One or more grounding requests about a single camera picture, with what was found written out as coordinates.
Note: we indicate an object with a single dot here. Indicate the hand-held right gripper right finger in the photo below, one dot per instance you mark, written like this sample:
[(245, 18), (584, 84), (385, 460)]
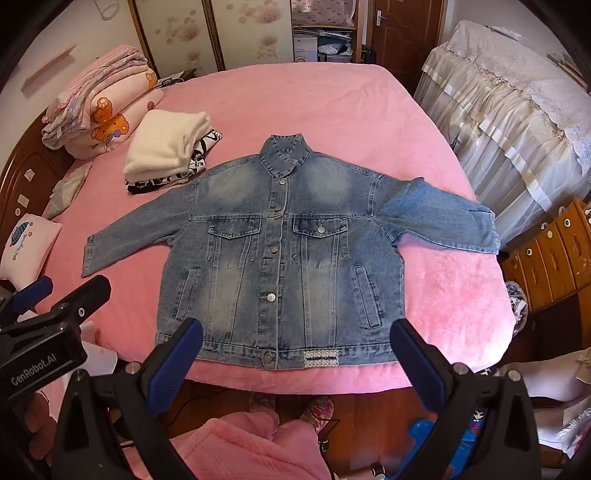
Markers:
[(415, 364)]

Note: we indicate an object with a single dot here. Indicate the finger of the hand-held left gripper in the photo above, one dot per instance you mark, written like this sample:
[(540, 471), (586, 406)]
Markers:
[(85, 297), (32, 293)]

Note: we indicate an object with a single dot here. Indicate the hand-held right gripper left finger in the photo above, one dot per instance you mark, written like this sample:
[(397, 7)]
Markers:
[(171, 369)]

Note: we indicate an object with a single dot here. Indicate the blue denim jacket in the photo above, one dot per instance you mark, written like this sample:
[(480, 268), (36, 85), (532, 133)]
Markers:
[(295, 258)]

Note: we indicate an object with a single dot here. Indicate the pink cartoon pillow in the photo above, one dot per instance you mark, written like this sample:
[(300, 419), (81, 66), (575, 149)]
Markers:
[(27, 249)]

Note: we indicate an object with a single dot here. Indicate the floral slipper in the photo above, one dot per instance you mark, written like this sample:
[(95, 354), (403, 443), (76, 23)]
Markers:
[(318, 410), (261, 402)]

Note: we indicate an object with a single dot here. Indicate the blue plastic toy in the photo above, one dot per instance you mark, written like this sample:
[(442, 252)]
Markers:
[(473, 443)]

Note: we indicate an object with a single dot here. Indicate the person's pink robe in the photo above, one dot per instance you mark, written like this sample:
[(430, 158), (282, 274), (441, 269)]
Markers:
[(240, 452)]

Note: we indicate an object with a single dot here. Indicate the small floral pillow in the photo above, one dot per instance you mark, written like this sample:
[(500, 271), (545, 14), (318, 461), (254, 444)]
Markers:
[(69, 184)]

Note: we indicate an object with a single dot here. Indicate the wooden headboard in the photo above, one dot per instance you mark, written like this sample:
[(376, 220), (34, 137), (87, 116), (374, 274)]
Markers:
[(18, 175)]

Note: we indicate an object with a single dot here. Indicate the white cloth bag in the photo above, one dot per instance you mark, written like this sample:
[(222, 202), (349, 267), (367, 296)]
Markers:
[(554, 383)]

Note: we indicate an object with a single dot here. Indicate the wooden drawer cabinet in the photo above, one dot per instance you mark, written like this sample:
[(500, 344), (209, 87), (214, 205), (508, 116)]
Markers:
[(545, 258)]

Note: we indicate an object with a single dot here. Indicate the folded white cloth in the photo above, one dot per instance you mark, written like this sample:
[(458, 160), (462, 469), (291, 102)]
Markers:
[(161, 147)]

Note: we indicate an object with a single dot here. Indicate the black and white printed cloth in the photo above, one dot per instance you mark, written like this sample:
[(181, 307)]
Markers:
[(205, 143)]

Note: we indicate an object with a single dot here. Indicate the pink striped quilt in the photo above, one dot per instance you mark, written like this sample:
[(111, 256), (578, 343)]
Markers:
[(92, 87)]

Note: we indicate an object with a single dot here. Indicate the pink bed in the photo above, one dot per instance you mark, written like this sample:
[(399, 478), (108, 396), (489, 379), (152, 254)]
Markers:
[(369, 138)]

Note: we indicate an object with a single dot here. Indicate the floral wardrobe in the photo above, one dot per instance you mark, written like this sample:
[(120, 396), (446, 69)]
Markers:
[(184, 32)]

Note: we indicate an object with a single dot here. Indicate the wooden door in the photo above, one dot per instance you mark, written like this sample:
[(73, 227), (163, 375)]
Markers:
[(411, 46)]

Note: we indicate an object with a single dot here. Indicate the storage shelf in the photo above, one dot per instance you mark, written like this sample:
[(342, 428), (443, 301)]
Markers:
[(314, 46)]

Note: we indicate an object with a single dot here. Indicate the wooden wall rail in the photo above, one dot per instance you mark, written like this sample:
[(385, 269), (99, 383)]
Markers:
[(46, 68)]

